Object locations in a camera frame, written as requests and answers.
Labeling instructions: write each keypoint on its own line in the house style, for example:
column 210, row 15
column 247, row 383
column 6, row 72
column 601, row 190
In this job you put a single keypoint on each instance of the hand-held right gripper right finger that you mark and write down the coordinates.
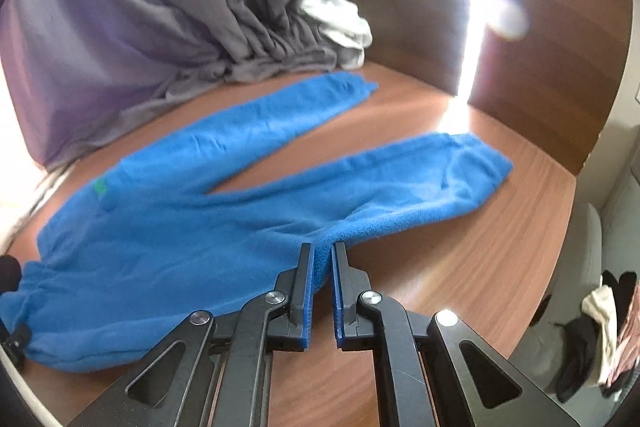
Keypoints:
column 339, row 297

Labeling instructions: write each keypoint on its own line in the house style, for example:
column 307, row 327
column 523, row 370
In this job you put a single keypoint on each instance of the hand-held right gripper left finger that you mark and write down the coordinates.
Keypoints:
column 307, row 297

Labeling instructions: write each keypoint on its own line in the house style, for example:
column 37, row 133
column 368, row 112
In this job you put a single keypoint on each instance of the blue fleece pants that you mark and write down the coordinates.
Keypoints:
column 175, row 217

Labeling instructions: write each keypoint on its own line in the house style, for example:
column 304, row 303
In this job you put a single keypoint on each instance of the black garment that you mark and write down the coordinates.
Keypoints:
column 575, row 347

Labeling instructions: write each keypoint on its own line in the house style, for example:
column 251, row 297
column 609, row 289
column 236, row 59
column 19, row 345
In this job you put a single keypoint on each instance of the grey sofa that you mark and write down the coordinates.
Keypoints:
column 575, row 232

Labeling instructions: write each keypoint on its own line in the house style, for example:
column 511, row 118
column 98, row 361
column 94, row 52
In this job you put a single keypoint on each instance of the beige garment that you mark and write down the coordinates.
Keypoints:
column 602, row 307

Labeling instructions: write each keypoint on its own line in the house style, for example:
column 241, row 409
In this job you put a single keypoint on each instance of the white sheer curtain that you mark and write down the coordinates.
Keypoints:
column 340, row 22

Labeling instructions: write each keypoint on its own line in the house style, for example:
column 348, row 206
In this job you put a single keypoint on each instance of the pink garment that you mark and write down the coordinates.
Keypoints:
column 625, row 352

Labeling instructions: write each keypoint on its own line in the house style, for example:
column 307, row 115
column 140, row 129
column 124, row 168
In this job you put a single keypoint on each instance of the dark navy cloth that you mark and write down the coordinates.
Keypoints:
column 9, row 272

